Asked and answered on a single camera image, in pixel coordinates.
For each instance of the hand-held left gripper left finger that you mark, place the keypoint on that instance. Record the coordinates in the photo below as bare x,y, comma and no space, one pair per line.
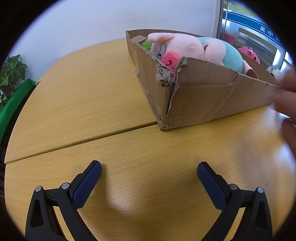
86,185

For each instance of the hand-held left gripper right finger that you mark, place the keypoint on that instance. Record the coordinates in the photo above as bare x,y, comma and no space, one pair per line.
211,185

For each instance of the large cardboard box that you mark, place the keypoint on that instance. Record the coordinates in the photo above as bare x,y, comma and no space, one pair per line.
208,92

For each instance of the pink pig plush toy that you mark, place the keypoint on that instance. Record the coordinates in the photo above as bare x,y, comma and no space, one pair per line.
185,46

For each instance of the person's right hand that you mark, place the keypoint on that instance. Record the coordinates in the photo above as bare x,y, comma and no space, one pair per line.
290,102

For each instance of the green cloth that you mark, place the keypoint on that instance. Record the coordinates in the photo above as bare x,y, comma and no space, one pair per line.
16,97

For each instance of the white plush toy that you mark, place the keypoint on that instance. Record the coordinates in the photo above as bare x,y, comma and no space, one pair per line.
276,73

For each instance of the green potted plant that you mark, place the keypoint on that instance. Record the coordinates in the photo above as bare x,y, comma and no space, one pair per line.
12,71

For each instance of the blue banner sign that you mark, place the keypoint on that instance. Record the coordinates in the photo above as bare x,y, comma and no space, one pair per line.
254,25

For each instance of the row of yellow sticky notes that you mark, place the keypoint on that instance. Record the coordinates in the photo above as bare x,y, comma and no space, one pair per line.
240,9

